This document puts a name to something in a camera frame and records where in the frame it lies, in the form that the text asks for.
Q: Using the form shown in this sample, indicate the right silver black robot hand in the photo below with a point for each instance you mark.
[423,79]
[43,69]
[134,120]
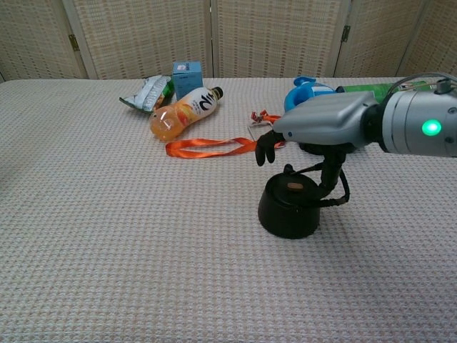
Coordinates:
[321,121]

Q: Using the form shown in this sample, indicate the black teapot lid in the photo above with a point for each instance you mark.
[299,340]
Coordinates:
[282,193]

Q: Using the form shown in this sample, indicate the black cast iron teapot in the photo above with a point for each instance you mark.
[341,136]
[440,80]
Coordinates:
[285,221]

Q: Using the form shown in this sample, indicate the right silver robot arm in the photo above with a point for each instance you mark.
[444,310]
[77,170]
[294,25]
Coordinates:
[410,121]

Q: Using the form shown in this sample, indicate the blue detergent jug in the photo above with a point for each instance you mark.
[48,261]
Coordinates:
[303,96]

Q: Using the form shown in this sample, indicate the green chips can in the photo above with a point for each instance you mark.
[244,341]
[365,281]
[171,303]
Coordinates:
[360,88]

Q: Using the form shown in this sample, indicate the clear plastic badge holder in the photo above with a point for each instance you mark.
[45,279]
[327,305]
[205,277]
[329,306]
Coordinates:
[254,130]

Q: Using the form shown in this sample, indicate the brass screen hinge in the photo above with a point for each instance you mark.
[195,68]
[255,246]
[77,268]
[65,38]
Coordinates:
[73,42]
[346,33]

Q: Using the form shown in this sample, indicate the orange juice plastic bottle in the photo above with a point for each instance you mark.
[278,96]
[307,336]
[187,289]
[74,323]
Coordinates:
[185,110]

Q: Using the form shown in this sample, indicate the light blue carton box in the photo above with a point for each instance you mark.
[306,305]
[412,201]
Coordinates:
[185,82]

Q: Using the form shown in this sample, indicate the silver green snack bag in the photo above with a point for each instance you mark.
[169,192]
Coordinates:
[146,94]

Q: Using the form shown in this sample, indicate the woven folding screen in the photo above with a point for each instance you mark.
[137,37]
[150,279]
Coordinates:
[143,35]

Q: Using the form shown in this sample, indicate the beige waffle tablecloth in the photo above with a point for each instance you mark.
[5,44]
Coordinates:
[143,250]

